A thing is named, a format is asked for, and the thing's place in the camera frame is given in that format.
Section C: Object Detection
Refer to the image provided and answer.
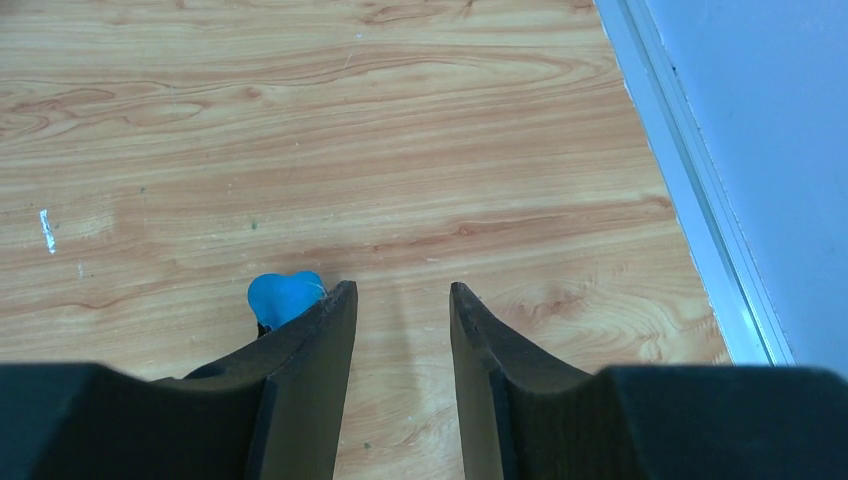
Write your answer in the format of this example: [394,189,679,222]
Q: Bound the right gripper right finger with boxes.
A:
[450,282,847,479]

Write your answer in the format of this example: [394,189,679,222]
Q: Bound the blue black eraser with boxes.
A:
[247,271,327,338]

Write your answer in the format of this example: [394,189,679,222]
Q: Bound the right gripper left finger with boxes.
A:
[1,281,358,479]

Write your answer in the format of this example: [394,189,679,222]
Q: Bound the aluminium frame rails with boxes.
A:
[596,0,796,366]

